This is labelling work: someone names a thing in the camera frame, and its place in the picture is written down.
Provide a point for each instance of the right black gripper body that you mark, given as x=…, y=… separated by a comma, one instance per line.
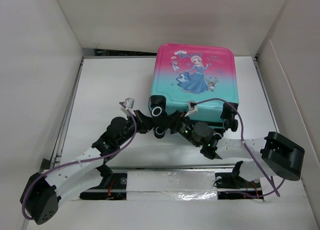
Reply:
x=182, y=125

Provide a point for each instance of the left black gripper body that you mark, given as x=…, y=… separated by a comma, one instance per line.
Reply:
x=141, y=127

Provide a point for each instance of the pink and teal kids suitcase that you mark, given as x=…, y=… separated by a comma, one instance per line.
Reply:
x=203, y=74

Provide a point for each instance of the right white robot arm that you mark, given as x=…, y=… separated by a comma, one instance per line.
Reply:
x=273, y=155

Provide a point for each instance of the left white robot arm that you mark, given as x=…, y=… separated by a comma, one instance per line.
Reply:
x=45, y=192

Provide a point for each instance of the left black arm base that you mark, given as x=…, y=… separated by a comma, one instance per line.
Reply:
x=113, y=188

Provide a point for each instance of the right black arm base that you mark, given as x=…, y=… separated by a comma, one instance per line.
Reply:
x=236, y=188

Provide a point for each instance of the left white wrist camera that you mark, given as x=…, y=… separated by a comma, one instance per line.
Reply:
x=127, y=106

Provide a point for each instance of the aluminium front rail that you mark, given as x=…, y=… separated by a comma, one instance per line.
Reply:
x=184, y=168

